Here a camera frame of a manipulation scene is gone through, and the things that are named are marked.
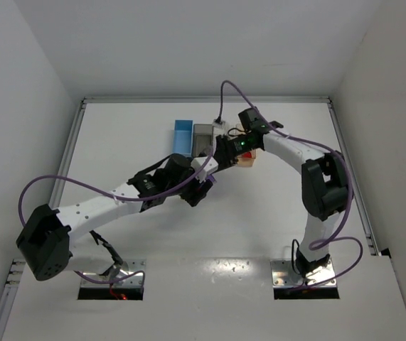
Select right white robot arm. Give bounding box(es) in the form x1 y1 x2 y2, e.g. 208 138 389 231
214 108 353 276

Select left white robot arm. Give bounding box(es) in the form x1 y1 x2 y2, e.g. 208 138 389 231
16 153 219 281

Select orange transparent bin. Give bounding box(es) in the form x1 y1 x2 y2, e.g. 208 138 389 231
234 123 258 168

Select grey transparent bin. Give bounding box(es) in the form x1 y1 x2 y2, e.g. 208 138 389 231
191 124 213 158

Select blue plastic bin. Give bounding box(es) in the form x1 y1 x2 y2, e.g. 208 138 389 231
172 119 193 157

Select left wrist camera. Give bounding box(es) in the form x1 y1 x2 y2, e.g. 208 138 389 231
191 157 218 182

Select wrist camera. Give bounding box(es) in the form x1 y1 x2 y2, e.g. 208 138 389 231
212 119 226 130
191 157 218 182

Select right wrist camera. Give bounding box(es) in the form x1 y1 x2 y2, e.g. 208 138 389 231
212 119 226 130

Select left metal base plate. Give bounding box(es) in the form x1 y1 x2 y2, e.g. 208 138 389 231
77 259 146 289

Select metal base plate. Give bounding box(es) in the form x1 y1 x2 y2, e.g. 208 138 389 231
77 259 146 289
270 259 337 289

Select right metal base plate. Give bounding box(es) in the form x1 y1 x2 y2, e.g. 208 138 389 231
270 259 337 289

